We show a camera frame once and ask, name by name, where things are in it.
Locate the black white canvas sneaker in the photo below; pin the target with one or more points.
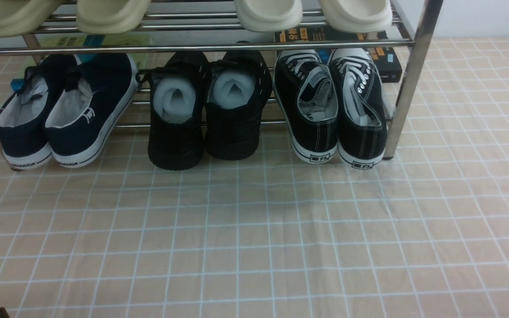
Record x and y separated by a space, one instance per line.
304 90
362 126

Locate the navy canvas shoe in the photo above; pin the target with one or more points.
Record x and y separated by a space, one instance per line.
96 94
23 115

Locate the navy canvas shoe far left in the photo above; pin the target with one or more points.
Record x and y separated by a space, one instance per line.
23 115

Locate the silver metal shoe rack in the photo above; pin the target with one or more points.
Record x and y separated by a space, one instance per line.
410 50

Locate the black sneaker right of pair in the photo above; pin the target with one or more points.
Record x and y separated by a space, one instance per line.
240 87

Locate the black sneaker of pair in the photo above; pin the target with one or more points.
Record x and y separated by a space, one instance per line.
240 87
178 93

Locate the black sneaker left of pair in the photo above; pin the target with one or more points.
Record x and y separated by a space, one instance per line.
178 93

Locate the cream slipper left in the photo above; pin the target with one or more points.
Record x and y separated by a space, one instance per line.
269 15

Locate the cream slipper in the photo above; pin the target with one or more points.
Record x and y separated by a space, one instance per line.
269 15
357 16

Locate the black box with orange text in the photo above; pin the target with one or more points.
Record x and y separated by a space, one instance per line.
385 59

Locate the cream slipper right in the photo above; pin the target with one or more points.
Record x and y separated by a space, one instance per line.
357 16

